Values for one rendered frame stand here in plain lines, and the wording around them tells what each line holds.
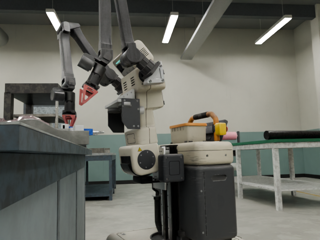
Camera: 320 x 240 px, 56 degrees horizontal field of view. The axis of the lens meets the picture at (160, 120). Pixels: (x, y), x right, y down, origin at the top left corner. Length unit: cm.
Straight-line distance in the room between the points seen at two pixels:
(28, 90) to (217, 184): 464
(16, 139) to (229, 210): 140
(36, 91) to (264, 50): 641
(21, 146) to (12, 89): 548
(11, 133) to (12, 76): 844
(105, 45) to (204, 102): 714
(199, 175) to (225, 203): 21
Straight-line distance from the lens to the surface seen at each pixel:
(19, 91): 588
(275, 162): 418
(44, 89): 577
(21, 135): 45
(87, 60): 145
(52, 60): 871
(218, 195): 166
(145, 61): 153
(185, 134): 176
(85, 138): 126
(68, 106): 172
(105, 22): 155
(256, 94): 906
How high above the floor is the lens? 75
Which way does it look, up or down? 6 degrees up
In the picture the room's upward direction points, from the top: 2 degrees counter-clockwise
